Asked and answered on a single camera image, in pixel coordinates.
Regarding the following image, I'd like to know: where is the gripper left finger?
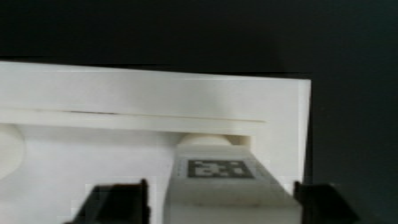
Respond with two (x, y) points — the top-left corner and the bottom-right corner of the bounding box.
(64, 180), (149, 224)

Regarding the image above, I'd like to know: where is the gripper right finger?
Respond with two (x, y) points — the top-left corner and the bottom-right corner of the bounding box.
(293, 182), (361, 224)

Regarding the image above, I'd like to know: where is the white table leg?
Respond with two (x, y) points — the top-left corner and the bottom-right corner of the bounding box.
(164, 134), (302, 224)

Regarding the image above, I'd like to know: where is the white square tabletop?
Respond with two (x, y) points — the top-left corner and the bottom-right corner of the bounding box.
(0, 62), (311, 224)

